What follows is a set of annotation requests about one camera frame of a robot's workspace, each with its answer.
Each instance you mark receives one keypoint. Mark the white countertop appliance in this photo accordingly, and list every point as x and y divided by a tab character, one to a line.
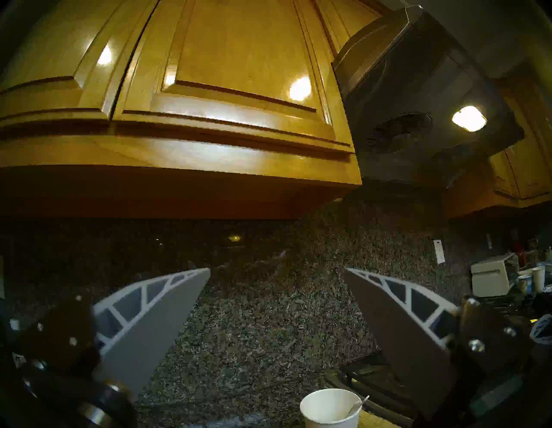
491	276

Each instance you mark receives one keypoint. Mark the small white plastic spoon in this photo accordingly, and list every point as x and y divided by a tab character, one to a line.
358	404

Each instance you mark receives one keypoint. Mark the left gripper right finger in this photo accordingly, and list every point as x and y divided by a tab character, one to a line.
405	336

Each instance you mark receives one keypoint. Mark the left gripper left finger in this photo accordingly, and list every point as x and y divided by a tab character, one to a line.
142	328

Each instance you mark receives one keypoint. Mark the dark steel range hood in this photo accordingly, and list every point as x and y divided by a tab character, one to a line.
409	64

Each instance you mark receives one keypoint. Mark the white paper cup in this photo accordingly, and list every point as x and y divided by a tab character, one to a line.
323	407
538	278

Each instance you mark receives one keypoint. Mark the yellow cloth mat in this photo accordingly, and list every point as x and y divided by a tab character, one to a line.
375	423

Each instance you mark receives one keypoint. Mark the steel gas cooktop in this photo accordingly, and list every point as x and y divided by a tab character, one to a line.
371	375

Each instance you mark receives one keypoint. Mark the stack of blue patterned bowls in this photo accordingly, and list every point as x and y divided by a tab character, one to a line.
544	328

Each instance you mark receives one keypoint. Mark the blue white tub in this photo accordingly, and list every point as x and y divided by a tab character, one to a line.
523	282

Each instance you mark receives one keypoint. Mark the wide wooden wall cabinets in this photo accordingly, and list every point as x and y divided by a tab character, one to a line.
215	64

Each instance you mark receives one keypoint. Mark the range hood lamp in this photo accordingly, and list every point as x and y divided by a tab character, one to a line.
469	118

